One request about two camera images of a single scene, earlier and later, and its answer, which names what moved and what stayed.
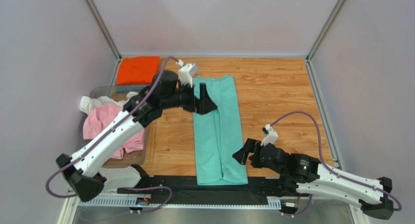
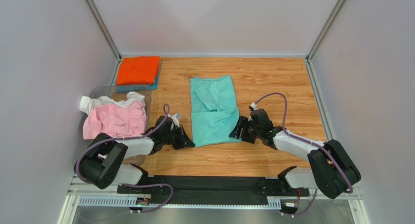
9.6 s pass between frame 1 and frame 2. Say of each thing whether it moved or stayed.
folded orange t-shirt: stayed
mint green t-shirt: moved
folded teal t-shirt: stayed
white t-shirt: stayed
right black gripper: moved
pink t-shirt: stayed
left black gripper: moved
